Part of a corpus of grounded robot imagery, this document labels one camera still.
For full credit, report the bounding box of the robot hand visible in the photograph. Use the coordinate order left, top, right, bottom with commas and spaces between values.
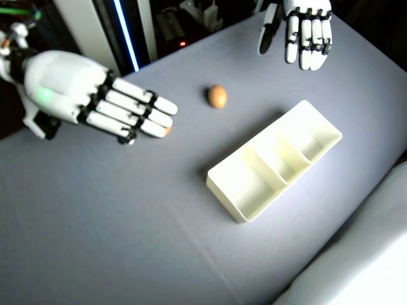
22, 50, 178, 146
257, 0, 335, 71

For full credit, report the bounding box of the cream three-compartment tray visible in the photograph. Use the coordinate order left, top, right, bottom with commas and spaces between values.
205, 99, 343, 223

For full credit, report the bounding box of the white pillar with blue light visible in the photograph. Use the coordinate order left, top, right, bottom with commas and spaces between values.
53, 0, 158, 74

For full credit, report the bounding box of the black device with red light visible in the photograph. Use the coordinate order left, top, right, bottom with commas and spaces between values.
153, 6, 212, 60

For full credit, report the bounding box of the grey table cloth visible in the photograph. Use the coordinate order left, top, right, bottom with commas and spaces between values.
0, 9, 404, 305

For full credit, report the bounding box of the white backdrop sheet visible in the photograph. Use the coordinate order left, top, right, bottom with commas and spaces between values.
272, 160, 407, 305

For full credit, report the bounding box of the green cable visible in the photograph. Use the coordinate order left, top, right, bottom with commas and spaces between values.
0, 6, 43, 20

